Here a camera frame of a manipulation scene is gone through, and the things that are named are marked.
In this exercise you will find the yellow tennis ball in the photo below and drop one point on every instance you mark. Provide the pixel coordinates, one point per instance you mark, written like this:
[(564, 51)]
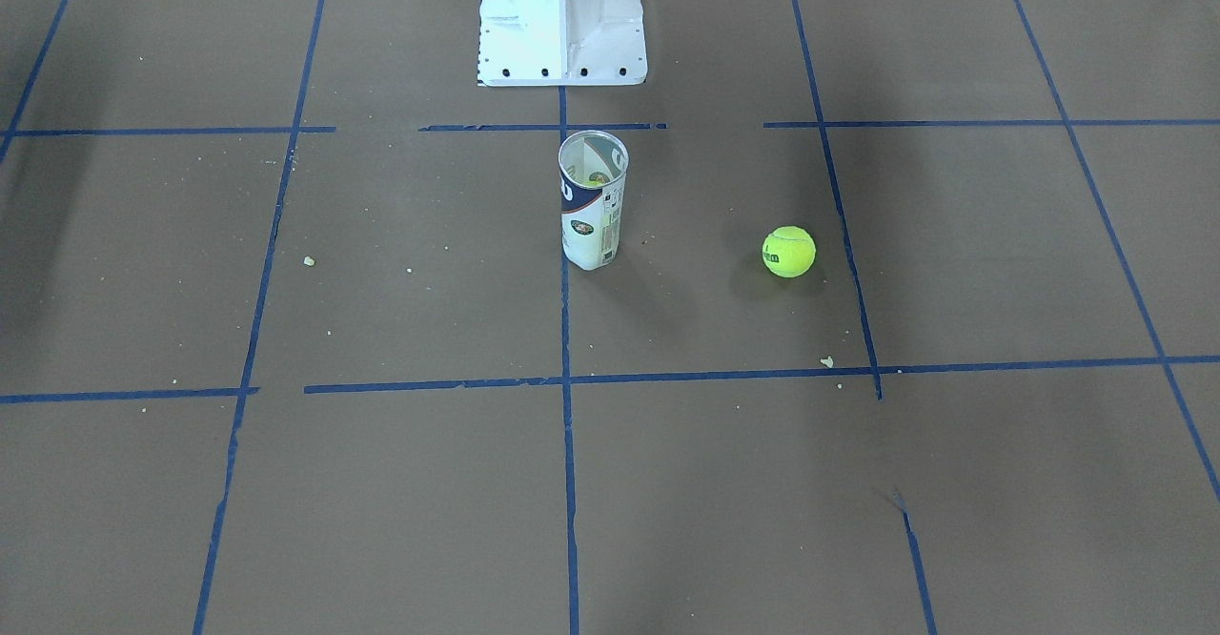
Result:
[(789, 251)]

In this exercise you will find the clear tennis ball can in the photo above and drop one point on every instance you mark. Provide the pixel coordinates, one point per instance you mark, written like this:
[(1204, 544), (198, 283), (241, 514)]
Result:
[(590, 216)]

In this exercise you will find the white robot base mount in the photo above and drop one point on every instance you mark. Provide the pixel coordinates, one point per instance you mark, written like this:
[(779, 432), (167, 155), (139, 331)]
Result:
[(549, 43)]

